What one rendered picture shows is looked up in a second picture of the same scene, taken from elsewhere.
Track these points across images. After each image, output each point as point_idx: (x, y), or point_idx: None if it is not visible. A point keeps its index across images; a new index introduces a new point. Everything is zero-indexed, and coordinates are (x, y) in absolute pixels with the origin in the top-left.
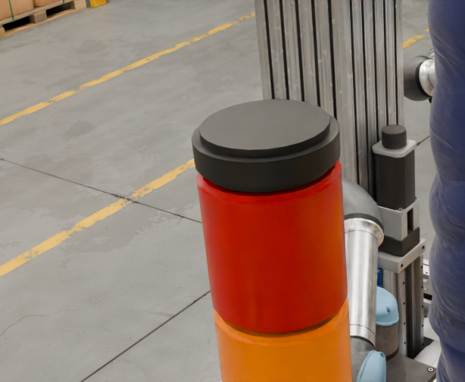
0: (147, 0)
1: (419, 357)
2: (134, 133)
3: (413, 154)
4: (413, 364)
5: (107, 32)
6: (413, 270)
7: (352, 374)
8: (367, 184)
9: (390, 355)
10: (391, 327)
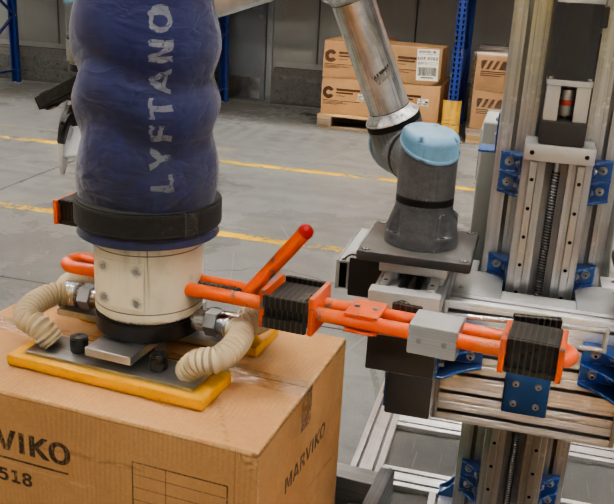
0: None
1: (530, 295)
2: None
3: (591, 11)
4: (462, 253)
5: None
6: (571, 187)
7: None
8: (546, 44)
9: (412, 200)
10: (419, 165)
